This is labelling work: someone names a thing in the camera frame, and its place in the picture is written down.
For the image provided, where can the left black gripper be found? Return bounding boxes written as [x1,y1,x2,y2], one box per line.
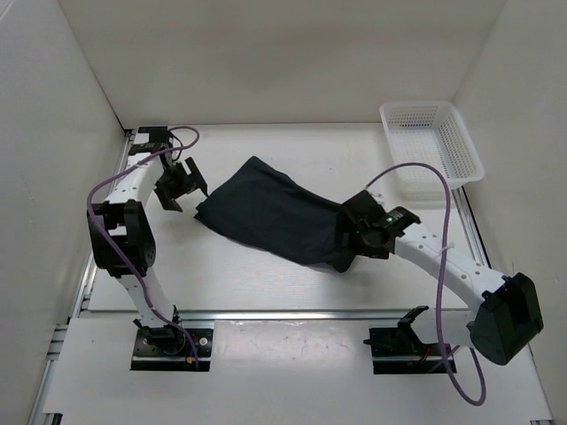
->
[153,158,207,213]

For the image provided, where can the dark navy shorts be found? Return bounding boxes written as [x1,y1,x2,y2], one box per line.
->
[195,156,355,273]

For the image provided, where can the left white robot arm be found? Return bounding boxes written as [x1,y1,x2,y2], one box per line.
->
[87,140,207,354]

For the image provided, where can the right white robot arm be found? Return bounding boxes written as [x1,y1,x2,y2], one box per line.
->
[337,205,543,366]

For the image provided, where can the white plastic perforated basket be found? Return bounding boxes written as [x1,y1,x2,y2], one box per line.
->
[379,101,485,190]

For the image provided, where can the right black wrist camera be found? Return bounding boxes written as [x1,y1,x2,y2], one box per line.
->
[341,190,386,225]

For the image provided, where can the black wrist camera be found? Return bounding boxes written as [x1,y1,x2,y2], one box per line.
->
[137,127,172,147]
[341,190,386,225]

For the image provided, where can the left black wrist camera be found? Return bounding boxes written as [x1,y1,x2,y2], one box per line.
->
[137,127,172,147]

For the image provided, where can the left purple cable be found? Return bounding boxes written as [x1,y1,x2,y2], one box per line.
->
[85,126,201,372]

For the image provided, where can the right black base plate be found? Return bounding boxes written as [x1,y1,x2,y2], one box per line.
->
[363,305,456,375]

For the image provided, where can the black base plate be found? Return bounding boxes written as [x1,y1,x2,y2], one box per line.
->
[130,320,214,372]
[363,305,456,375]

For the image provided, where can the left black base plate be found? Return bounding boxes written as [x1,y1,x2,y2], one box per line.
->
[130,320,214,372]

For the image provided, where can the aluminium frame rail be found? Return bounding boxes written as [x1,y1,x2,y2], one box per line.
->
[27,129,135,424]

